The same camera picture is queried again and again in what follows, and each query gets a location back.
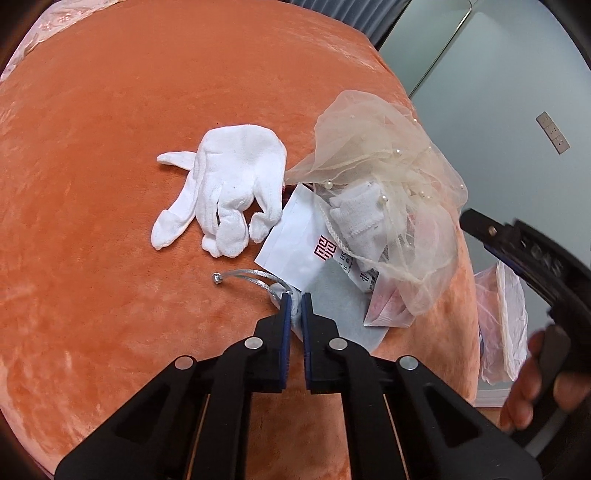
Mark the pink lace bedding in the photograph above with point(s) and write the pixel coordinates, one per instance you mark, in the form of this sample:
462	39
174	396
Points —
52	19

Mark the right hand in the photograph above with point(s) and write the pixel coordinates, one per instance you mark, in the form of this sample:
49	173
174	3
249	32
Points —
570	390

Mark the blue grey curtain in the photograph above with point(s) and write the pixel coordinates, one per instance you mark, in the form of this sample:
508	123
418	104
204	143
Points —
374	18

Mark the wall switch panel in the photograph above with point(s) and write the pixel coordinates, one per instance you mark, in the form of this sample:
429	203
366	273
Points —
553	133

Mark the beige tulle veil with pearls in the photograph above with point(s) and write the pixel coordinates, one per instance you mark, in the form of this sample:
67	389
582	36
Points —
362	137

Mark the small white knit sock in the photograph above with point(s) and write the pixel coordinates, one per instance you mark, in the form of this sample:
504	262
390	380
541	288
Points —
359	213

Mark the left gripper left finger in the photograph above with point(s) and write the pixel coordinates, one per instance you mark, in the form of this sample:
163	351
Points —
191	421

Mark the white trash bag bin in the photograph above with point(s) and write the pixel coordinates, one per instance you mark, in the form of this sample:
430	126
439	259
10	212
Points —
503	324

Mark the pink plastic wrapper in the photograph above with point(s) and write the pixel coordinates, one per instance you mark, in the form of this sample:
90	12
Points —
387	308

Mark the white cotton glove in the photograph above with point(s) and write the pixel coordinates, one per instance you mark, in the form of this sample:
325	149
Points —
233	190

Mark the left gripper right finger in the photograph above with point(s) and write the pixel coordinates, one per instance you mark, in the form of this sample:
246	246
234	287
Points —
403	421

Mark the white paper bag red logo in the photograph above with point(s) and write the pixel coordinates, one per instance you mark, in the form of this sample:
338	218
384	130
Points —
300	244

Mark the standing floor mirror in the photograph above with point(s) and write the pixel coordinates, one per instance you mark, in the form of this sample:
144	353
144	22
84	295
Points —
427	44

